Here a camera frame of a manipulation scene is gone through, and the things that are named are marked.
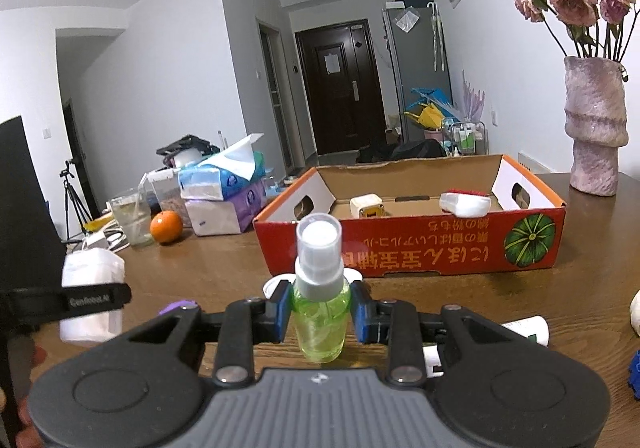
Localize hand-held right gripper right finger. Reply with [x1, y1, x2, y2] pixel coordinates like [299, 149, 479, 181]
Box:
[350, 281, 516, 386]

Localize purple cap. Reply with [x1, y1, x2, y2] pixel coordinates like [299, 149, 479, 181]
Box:
[158, 301, 197, 316]

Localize purple wall sticker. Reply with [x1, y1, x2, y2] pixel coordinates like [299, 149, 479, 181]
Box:
[460, 71, 486, 124]

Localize orange fruit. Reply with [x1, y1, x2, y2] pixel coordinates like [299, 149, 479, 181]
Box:
[150, 210, 184, 244]

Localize small beige plug adapter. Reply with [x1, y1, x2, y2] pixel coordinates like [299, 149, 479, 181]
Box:
[350, 195, 386, 220]

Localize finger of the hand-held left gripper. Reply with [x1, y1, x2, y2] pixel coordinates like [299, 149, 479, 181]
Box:
[60, 282, 132, 321]

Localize blue tissue pack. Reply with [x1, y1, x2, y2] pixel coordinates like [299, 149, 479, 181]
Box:
[177, 132, 267, 201]

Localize red and white lint brush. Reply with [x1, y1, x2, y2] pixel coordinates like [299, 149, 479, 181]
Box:
[439, 188, 493, 218]

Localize blue ridged cap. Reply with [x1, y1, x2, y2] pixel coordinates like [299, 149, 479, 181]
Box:
[627, 348, 640, 401]

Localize white trolley with bottles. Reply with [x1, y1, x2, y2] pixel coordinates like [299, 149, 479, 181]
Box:
[442, 118, 488, 158]

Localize black paper bag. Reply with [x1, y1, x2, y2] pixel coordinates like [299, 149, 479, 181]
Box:
[0, 115, 68, 291]

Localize clear glass cup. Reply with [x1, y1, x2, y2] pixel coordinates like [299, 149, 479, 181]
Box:
[109, 188, 155, 248]

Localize black camera tripod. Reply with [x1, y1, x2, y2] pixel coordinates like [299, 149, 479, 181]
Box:
[59, 161, 93, 241]

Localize white hanging umbrella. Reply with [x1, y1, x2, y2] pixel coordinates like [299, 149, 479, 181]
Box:
[427, 2, 447, 74]

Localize white charger with cables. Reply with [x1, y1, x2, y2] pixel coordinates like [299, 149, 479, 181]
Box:
[82, 223, 131, 251]

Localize clear plastic food container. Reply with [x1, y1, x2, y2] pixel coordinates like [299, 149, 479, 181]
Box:
[146, 168, 193, 229]

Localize blue and yellow bags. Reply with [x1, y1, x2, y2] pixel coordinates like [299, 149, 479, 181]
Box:
[404, 87, 453, 131]

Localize grey interior door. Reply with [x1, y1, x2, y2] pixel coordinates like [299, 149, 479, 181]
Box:
[256, 17, 296, 169]

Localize black folding stand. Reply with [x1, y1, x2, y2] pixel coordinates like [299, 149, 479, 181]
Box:
[156, 134, 221, 164]

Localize person's left hand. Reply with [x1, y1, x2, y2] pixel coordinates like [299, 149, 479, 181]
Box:
[14, 345, 48, 448]

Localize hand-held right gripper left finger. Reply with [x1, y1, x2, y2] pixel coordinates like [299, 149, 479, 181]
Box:
[127, 281, 293, 386]

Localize white plastic container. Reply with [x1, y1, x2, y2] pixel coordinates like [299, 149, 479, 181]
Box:
[60, 248, 126, 344]

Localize black bag on floor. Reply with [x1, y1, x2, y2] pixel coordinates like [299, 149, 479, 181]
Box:
[356, 139, 446, 164]

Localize red cardboard box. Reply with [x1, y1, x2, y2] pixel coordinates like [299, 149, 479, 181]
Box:
[252, 153, 568, 279]

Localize dark entrance door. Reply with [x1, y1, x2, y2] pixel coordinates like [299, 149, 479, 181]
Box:
[295, 19, 388, 156]

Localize pink ceramic vase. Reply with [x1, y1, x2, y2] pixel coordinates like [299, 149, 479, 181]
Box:
[564, 56, 629, 197]

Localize white spray bottle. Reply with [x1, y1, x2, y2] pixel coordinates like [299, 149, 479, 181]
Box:
[422, 315, 549, 379]

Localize green spray bottle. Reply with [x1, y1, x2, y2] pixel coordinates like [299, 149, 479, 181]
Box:
[292, 214, 352, 363]

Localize grey refrigerator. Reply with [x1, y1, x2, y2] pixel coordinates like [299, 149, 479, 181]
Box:
[382, 2, 453, 141]

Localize purple tissue pack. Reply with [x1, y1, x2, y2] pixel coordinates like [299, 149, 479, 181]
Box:
[185, 178, 268, 236]

